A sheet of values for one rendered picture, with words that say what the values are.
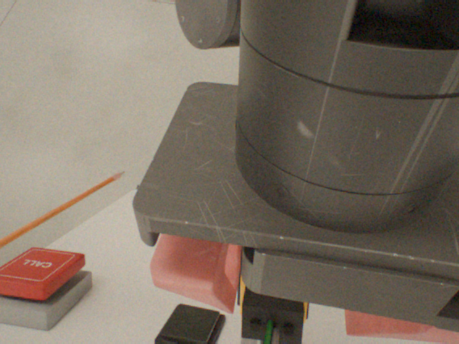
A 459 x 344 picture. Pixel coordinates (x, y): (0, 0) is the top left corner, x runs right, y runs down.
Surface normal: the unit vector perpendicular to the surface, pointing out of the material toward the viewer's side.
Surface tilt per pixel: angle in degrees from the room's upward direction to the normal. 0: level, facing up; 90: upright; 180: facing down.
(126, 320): 53
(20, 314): 37
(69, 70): 0
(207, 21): 57
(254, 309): 42
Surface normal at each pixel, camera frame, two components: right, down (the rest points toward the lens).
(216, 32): -0.79, 0.25
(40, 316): -0.22, 0.25
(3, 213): -0.15, -0.37
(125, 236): 0.04, -0.96
